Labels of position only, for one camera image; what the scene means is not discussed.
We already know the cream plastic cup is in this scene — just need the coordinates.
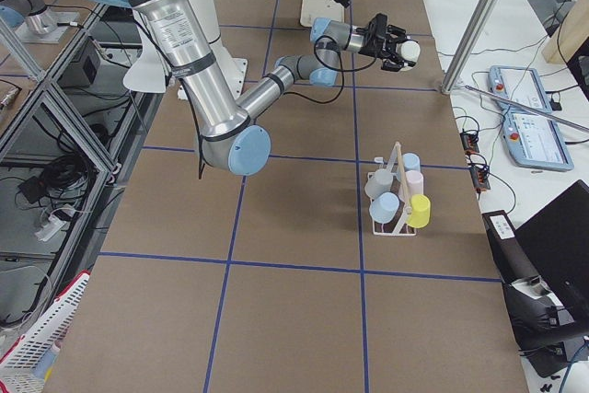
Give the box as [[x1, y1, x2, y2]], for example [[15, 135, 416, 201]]
[[397, 40, 421, 71]]

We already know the blue cup front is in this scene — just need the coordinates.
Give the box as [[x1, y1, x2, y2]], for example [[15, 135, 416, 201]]
[[402, 152, 421, 172]]

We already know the blue cup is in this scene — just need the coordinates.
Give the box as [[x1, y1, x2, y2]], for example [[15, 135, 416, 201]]
[[402, 152, 421, 172], [369, 192, 399, 224]]

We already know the pink plastic cup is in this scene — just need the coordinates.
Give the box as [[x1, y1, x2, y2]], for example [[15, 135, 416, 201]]
[[398, 170, 424, 202]]

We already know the grey plastic cup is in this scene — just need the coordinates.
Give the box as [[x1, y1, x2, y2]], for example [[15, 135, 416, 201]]
[[364, 168, 395, 200]]

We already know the yellow plastic cup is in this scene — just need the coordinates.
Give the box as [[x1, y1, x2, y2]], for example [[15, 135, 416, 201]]
[[407, 194, 431, 229]]

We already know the wooden rack dowel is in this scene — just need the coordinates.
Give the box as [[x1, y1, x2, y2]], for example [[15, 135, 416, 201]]
[[395, 142, 412, 215]]

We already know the cream serving tray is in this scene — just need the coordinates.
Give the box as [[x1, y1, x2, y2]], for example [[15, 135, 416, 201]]
[[299, 0, 345, 28]]

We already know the black usb hub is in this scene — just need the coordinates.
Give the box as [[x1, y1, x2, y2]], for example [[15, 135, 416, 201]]
[[460, 132, 479, 155], [469, 165, 491, 194]]

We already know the teach pendant far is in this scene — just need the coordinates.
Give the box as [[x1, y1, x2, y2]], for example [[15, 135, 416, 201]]
[[488, 65, 552, 112]]

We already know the teach pendant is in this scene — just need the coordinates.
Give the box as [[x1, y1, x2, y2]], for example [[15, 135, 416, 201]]
[[488, 65, 552, 112], [502, 110, 574, 171]]

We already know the teach pendant near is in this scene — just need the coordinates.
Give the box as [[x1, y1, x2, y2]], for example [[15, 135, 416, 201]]
[[502, 110, 574, 171]]

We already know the white plastic basket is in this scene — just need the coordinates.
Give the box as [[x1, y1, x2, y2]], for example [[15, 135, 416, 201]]
[[1, 271, 90, 392]]

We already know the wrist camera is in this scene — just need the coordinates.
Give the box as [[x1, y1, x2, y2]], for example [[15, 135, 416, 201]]
[[364, 13, 387, 52]]

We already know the aluminium frame post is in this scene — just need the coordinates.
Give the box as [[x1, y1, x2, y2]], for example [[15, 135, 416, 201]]
[[441, 0, 498, 94]]

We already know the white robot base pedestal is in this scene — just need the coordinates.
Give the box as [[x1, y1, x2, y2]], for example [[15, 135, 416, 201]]
[[123, 0, 248, 104]]

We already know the white wire cup rack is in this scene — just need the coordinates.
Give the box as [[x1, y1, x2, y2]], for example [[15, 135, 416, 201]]
[[364, 141, 418, 237]]

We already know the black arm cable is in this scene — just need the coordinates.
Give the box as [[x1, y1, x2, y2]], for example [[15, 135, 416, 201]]
[[133, 19, 383, 180]]

